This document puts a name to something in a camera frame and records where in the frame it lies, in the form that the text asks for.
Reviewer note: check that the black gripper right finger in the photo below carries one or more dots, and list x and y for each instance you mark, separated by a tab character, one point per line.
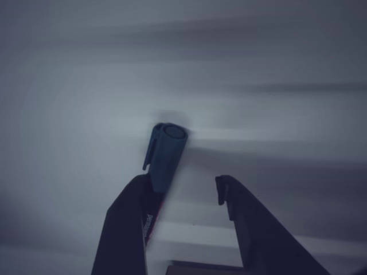
263	243

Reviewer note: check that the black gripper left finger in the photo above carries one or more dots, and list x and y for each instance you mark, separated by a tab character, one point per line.
123	229

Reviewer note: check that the green capped black marker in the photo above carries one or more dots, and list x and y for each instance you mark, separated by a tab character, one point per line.
167	160

